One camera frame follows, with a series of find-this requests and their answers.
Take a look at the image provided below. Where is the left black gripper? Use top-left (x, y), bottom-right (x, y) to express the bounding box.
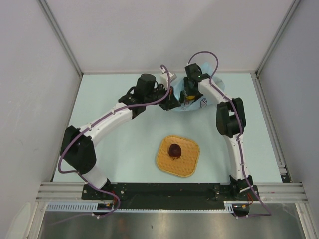
top-left (145, 84), bottom-right (181, 111)

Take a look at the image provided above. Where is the blue plastic bag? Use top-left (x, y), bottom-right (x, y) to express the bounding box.
top-left (172, 62), bottom-right (225, 112)

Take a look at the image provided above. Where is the dark red fake fruit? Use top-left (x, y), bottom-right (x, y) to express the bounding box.
top-left (168, 144), bottom-right (182, 160)

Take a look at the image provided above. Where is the woven bamboo tray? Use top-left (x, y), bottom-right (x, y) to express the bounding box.
top-left (156, 135), bottom-right (200, 178)

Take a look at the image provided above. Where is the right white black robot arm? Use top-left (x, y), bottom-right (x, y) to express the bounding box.
top-left (184, 63), bottom-right (253, 200)

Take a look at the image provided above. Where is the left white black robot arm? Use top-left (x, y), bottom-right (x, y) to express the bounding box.
top-left (58, 72), bottom-right (176, 199)

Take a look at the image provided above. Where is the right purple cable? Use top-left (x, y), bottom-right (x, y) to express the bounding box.
top-left (188, 51), bottom-right (272, 217)

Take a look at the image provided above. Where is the purple cable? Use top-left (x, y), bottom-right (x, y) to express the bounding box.
top-left (58, 65), bottom-right (173, 221)
top-left (188, 51), bottom-right (272, 217)

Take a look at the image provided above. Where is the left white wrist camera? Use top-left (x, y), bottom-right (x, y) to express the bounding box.
top-left (160, 72), bottom-right (177, 88)

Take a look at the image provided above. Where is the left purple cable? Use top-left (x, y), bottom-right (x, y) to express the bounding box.
top-left (58, 65), bottom-right (173, 221)

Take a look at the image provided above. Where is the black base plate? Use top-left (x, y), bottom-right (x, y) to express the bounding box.
top-left (81, 182), bottom-right (260, 210)

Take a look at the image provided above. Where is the right slotted cable duct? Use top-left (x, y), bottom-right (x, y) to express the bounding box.
top-left (224, 201), bottom-right (250, 215)

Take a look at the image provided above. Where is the slotted cable duct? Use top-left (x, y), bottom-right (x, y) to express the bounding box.
top-left (46, 202), bottom-right (113, 213)
top-left (224, 201), bottom-right (250, 215)

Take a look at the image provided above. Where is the left slotted cable duct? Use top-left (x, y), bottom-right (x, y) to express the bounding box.
top-left (46, 202), bottom-right (113, 213)

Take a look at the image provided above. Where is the aluminium frame rail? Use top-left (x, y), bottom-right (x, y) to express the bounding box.
top-left (36, 182), bottom-right (308, 203)

